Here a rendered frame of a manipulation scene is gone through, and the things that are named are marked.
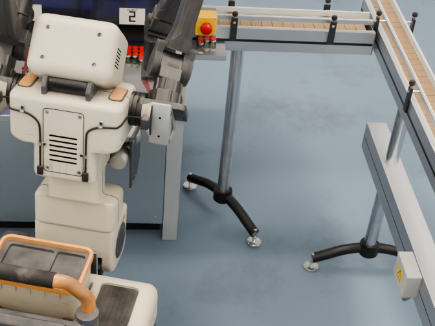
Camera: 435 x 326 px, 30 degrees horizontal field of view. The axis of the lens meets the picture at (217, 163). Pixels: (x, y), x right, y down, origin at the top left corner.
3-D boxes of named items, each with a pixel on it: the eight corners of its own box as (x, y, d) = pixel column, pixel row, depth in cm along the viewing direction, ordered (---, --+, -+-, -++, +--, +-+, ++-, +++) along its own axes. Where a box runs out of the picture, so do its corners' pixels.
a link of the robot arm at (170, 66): (158, 81, 199) (178, 87, 201) (166, 43, 202) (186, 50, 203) (148, 91, 207) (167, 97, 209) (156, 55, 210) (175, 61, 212)
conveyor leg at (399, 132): (353, 246, 330) (393, 86, 283) (375, 246, 331) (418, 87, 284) (358, 262, 323) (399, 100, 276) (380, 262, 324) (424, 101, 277)
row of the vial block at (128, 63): (104, 63, 273) (104, 50, 270) (158, 65, 275) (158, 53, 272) (104, 66, 272) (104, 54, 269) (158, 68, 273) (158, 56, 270)
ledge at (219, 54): (188, 40, 294) (188, 35, 293) (223, 41, 296) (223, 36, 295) (189, 59, 283) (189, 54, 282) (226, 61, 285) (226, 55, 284)
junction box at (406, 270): (391, 270, 266) (397, 251, 260) (406, 271, 266) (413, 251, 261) (401, 297, 256) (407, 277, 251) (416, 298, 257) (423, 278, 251)
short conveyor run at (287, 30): (186, 50, 292) (188, 11, 282) (184, 30, 304) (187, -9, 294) (372, 57, 298) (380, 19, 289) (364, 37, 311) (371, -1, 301)
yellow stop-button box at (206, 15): (193, 25, 283) (195, 6, 278) (214, 26, 283) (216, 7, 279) (195, 36, 277) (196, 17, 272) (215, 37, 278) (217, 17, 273)
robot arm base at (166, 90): (136, 103, 197) (184, 110, 196) (143, 72, 199) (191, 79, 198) (140, 114, 205) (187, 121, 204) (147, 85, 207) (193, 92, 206)
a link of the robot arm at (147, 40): (144, 38, 232) (164, 39, 232) (144, 26, 237) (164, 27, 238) (143, 59, 236) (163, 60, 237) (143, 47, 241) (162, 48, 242)
